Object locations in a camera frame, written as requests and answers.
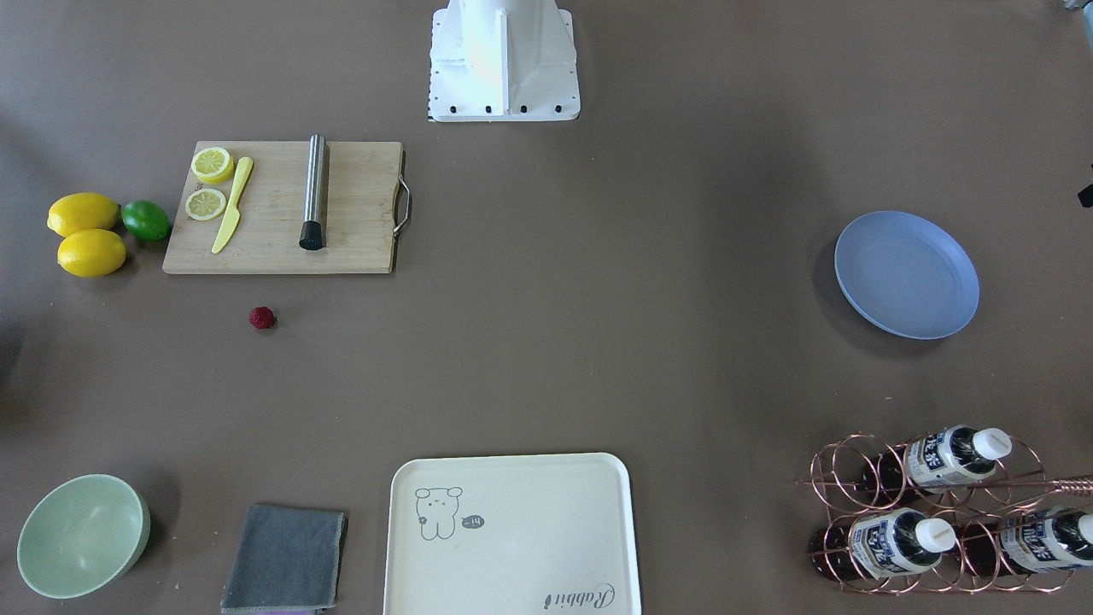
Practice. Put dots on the cream serving tray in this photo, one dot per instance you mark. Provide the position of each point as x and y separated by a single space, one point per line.
515 534

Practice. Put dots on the upper yellow lemon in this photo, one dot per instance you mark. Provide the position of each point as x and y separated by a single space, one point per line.
82 211

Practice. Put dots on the yellow lemon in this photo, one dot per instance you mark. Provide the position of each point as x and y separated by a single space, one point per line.
91 253
82 211

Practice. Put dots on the green bowl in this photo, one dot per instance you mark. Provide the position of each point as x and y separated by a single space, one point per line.
82 536

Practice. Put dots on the blue plate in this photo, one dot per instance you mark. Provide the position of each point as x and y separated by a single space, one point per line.
906 275

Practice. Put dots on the green lime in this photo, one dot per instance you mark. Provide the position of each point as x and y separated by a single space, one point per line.
145 220

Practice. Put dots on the yellow plastic knife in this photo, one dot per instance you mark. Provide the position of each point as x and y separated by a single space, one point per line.
231 215

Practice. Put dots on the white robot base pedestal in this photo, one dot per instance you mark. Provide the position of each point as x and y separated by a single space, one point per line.
503 61

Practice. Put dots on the top bottle white cap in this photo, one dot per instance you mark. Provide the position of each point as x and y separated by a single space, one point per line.
957 456

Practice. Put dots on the wooden cutting board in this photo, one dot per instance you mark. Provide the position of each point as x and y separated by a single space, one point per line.
360 215

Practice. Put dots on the grey folded cloth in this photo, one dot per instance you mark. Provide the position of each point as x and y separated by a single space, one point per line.
287 562

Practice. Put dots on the lower bottle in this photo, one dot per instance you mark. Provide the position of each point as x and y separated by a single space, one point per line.
1058 538
902 542

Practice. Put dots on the lemon half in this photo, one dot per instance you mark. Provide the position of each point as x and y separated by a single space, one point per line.
212 165

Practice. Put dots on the lemon slice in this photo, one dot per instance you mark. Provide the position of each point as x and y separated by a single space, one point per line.
205 204

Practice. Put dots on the copper wire bottle rack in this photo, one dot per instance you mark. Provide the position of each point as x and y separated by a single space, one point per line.
1020 486

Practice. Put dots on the steel muddler black tip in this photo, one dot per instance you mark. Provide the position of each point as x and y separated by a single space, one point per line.
312 231

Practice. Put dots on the red strawberry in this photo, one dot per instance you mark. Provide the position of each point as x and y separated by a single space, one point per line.
262 318

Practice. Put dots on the lower yellow lemon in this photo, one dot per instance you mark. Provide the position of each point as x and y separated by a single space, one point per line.
91 253

